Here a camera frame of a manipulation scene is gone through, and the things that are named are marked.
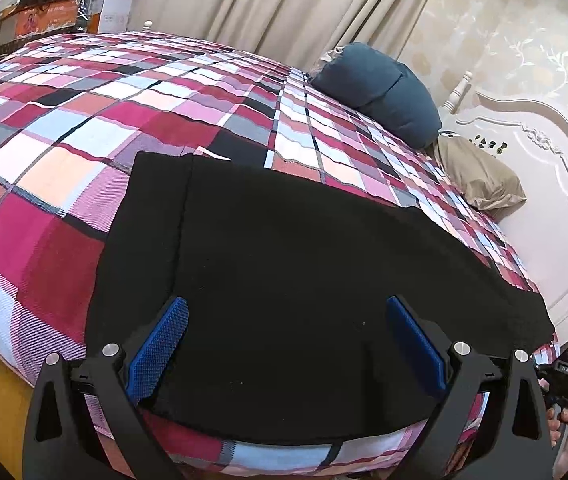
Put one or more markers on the white carved headboard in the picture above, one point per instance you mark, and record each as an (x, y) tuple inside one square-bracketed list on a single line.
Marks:
[(553, 200)]

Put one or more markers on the blue pillow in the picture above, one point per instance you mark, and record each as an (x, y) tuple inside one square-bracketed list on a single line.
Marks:
[(383, 90)]

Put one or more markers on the white cardboard box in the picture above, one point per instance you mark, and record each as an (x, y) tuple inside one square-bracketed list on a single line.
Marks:
[(114, 15)]

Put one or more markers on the white bedpost knob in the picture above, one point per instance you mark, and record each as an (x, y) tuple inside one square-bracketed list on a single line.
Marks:
[(149, 26)]

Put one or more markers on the black pants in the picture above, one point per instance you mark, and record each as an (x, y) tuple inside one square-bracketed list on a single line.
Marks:
[(289, 270)]

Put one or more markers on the plaid bed sheet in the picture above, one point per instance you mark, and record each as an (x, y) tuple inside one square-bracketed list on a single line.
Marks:
[(64, 135)]

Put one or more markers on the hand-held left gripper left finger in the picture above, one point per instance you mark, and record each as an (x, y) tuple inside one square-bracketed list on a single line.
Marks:
[(161, 345)]

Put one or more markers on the person's right hand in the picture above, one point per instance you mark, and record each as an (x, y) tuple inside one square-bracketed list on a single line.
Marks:
[(566, 419)]

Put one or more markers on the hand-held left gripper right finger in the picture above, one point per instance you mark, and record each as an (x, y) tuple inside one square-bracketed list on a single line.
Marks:
[(416, 350)]

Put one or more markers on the beige pillow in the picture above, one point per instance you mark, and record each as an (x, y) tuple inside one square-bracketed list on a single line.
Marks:
[(478, 175)]

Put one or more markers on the beige curtain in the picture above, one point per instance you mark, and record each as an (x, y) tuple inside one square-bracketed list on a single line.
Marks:
[(264, 5)]

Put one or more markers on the orange printed box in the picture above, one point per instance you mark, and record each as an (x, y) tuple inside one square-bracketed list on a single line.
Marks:
[(44, 19)]

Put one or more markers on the row of dark stickers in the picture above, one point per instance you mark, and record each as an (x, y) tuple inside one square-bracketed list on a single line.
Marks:
[(488, 143)]

